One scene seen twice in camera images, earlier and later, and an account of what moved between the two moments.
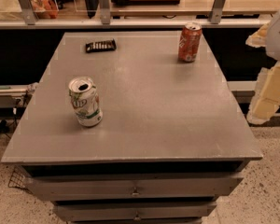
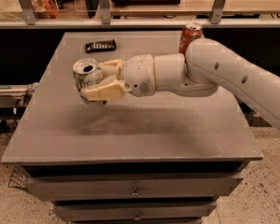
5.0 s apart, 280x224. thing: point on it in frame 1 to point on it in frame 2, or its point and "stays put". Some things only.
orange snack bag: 43,6 stays put
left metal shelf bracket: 26,5 stays put
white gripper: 279,35 to 139,74
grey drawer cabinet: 133,128 stays put
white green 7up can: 85,102 to 87,72
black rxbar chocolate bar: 100,46 stays put
